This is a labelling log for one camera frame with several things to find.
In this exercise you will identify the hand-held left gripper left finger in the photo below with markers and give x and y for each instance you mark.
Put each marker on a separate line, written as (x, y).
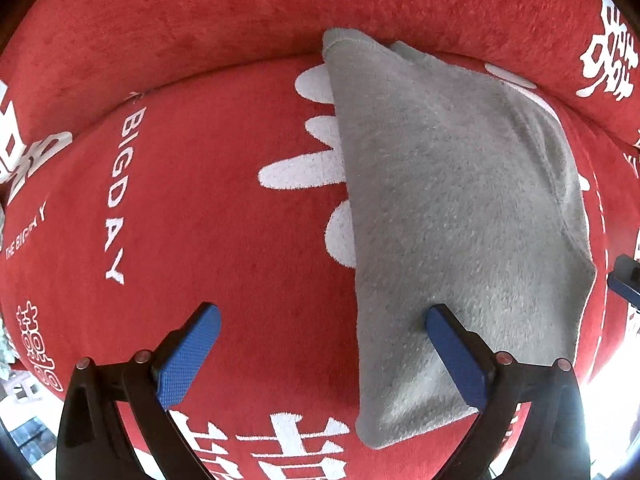
(187, 355)

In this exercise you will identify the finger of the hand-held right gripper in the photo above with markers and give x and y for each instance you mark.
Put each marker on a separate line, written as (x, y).
(630, 266)
(625, 289)

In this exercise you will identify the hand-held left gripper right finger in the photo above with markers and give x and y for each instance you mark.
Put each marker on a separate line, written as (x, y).
(457, 355)

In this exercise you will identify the grey knit sweater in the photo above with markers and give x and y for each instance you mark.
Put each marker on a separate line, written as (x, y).
(450, 200)

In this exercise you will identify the plastic stool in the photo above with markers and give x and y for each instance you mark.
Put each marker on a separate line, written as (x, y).
(22, 390)

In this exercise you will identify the red printed blanket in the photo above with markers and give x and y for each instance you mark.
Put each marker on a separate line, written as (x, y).
(200, 185)

